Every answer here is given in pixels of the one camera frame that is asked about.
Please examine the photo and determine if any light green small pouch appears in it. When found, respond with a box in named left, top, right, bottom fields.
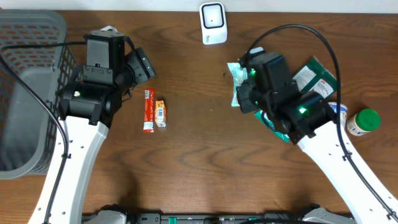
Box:
left=227, top=62, right=248, bottom=107

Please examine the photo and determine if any red white tube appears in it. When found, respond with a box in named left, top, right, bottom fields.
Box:
left=143, top=88, right=155, bottom=133

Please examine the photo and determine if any small orange carton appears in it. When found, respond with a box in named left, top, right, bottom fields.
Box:
left=155, top=100, right=167, bottom=128

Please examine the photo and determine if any green 3M product package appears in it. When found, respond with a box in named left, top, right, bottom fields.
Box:
left=254, top=56, right=338, bottom=144

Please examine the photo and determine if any white blue round container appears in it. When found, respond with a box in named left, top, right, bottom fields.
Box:
left=328, top=102, right=348, bottom=127

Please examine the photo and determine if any green lid jar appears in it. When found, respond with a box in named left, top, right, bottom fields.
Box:
left=346, top=109, right=381, bottom=136

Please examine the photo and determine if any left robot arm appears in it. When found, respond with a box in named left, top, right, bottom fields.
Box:
left=29, top=26, right=155, bottom=223

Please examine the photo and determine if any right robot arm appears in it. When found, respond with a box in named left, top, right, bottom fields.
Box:
left=236, top=50, right=397, bottom=223

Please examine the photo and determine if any grey plastic mesh basket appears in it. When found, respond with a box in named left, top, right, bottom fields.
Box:
left=1, top=10, right=77, bottom=179

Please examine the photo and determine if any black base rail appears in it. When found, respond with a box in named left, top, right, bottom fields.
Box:
left=82, top=203, right=355, bottom=224

